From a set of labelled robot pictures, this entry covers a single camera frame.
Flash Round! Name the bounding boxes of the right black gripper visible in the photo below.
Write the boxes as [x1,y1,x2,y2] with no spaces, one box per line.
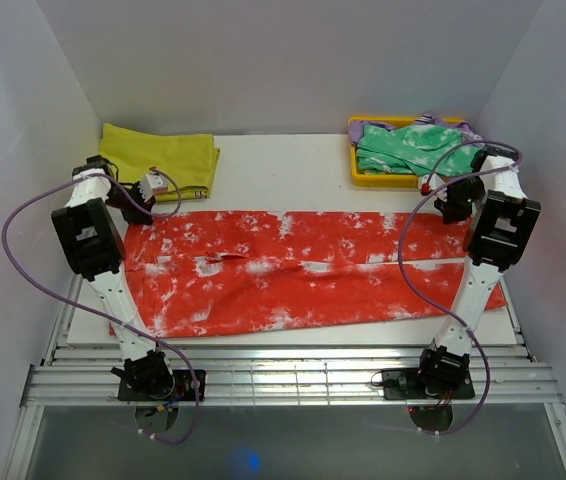
[434,175,486,225]

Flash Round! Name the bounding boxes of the green tie-dye trousers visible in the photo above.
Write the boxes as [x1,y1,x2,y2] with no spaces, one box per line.
[349,121,484,177]

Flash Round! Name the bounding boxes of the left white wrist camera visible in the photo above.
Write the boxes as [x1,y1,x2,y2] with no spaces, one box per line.
[139,169,169,201]

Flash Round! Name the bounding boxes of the aluminium rail frame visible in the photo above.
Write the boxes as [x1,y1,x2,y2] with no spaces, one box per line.
[25,282,566,473]

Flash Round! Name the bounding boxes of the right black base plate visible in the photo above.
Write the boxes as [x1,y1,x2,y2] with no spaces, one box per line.
[370,368,475,401]

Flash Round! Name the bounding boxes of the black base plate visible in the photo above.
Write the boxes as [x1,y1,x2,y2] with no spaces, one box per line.
[370,368,475,401]
[116,369,207,403]

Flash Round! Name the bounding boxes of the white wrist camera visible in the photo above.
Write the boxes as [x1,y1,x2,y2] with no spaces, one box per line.
[418,174,445,196]
[139,169,169,201]

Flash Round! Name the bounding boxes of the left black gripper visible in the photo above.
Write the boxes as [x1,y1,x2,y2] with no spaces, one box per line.
[106,182,157,227]

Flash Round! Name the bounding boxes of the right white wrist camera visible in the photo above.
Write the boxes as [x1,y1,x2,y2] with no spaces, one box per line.
[418,174,445,196]

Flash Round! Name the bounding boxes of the purple cable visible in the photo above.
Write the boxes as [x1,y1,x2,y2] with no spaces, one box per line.
[1,169,202,446]
[367,140,524,437]

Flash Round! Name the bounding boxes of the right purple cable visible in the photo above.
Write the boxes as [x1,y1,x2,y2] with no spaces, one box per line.
[367,140,524,437]

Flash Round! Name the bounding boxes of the red tie-dye trousers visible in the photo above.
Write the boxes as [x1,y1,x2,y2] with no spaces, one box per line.
[108,209,508,339]

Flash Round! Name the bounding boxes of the folded yellow-green trousers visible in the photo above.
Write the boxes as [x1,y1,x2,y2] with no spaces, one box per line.
[99,123,220,202]

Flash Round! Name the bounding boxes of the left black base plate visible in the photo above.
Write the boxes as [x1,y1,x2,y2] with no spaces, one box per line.
[116,369,207,403]

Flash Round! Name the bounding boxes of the purple striped garment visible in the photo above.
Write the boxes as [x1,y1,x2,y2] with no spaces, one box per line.
[348,113,481,146]

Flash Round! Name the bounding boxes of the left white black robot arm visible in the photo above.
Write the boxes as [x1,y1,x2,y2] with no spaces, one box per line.
[51,155,175,400]

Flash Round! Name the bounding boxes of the yellow plastic bin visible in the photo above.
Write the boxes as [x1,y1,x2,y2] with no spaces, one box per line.
[347,115,469,190]

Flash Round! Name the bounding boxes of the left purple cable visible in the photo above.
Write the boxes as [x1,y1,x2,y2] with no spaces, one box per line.
[1,169,202,446]

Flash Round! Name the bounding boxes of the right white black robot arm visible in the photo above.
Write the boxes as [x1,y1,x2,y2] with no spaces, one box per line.
[414,142,541,399]

